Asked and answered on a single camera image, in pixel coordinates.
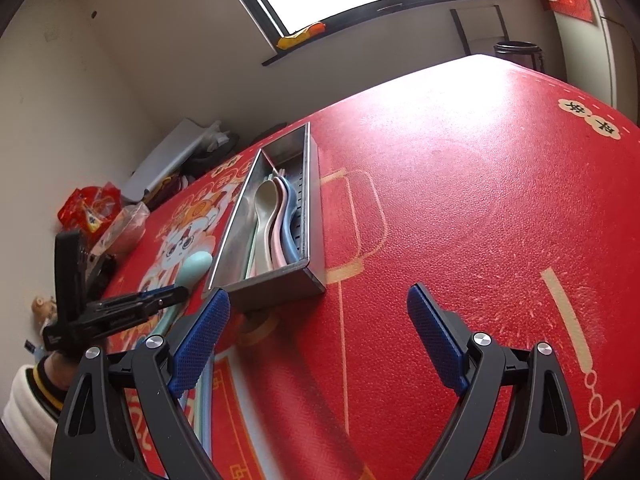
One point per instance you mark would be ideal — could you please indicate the stainless steel utensil tray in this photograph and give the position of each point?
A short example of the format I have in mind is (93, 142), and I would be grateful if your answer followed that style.
(275, 294)

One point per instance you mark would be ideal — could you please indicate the small beige figurine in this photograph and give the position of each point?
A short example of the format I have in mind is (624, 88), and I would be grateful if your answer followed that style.
(44, 310)

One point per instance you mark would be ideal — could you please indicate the white refrigerator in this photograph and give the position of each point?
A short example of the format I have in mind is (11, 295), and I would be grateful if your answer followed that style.
(600, 60)

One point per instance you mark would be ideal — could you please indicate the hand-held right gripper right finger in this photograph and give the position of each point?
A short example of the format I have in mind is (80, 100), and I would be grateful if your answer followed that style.
(435, 340)

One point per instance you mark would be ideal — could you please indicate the dark plastic bag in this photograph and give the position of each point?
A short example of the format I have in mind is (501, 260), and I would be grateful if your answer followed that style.
(210, 160)

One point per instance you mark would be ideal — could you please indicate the pink spoon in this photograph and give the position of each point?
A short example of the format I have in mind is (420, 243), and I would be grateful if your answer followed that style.
(276, 245)

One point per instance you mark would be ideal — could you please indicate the green spoon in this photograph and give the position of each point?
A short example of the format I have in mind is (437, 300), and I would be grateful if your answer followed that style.
(196, 266)

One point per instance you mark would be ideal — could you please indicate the red printed table mat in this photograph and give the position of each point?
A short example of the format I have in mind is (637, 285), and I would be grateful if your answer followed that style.
(450, 185)

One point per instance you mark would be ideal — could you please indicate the person's left forearm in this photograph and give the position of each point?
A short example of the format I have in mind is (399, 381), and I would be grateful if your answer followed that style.
(25, 410)

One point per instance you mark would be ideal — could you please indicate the black metal chair frame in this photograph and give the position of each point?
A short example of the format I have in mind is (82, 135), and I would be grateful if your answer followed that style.
(460, 30)

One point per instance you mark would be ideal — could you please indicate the blue spoon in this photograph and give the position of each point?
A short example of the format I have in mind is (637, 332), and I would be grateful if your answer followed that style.
(287, 230)

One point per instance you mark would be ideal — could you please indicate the black trash bin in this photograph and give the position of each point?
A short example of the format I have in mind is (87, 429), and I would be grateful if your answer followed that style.
(517, 55)

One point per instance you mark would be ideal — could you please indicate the red snack bag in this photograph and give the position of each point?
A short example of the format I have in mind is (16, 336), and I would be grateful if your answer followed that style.
(85, 205)

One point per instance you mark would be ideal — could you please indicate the beige spoon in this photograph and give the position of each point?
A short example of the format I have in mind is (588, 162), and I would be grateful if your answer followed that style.
(265, 200)

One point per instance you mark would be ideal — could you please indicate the dark round stool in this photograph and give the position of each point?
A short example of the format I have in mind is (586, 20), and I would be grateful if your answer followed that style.
(267, 132)

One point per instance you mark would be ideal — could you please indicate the clear plastic container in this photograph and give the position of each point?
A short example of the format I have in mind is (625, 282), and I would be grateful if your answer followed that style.
(125, 230)

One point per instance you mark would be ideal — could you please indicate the yellow snack packet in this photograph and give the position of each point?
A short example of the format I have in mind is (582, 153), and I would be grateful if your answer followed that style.
(300, 36)

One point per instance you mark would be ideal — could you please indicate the light blue chopstick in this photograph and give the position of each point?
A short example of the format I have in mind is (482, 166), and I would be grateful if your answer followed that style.
(211, 400)

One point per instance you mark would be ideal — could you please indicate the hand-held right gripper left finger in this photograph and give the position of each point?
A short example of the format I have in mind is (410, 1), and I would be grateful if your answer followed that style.
(197, 347)

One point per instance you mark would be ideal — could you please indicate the black device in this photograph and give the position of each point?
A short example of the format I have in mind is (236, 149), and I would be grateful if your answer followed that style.
(105, 275)

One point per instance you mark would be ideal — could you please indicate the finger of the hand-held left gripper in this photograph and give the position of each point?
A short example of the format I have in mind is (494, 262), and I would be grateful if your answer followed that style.
(150, 296)
(135, 316)

